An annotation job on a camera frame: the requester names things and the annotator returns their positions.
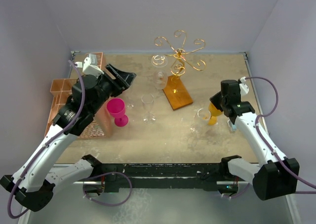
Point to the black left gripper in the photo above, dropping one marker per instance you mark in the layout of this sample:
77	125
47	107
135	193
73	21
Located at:
126	78

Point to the clear wine glass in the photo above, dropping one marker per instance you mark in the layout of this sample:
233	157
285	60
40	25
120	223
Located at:
201	120
160	76

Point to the clear champagne flute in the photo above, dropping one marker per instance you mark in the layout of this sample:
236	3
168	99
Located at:
148	102

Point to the yellow plastic goblet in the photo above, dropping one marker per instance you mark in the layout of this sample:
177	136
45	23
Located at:
214	112

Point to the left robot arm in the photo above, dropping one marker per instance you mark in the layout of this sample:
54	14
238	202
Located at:
33	185

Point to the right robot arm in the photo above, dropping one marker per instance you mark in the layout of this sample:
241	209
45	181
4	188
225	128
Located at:
273	176

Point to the wooden rack base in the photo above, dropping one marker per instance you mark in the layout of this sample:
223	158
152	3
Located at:
176	93

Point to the clear tilted wine glass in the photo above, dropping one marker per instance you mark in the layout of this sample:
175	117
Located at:
201	120

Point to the magenta plastic goblet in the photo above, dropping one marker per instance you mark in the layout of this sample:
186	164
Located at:
116	108

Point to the small light blue box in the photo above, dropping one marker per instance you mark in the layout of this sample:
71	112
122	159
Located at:
231	126

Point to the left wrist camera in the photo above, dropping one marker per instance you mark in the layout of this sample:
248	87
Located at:
93	64

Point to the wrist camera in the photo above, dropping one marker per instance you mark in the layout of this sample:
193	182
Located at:
244	89
93	64

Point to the gold wire wine glass rack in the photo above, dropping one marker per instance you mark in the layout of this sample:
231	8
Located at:
178	68

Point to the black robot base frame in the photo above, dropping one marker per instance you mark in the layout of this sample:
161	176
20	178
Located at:
204	176

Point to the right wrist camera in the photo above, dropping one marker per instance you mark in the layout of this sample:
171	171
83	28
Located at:
244	89

